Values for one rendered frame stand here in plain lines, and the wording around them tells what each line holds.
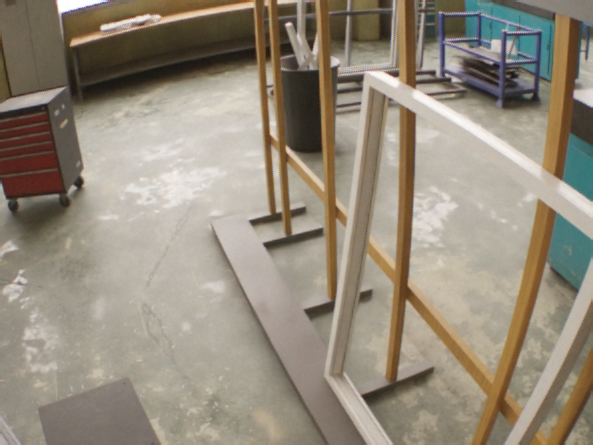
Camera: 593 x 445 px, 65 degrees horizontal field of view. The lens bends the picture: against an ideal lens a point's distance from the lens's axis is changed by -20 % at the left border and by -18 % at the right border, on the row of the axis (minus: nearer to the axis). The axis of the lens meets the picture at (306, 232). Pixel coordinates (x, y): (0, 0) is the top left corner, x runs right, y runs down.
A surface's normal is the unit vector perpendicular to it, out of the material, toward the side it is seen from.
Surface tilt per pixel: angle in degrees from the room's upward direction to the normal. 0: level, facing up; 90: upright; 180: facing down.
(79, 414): 0
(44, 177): 90
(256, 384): 0
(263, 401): 0
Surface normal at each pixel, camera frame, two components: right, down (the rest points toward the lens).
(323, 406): -0.04, -0.84
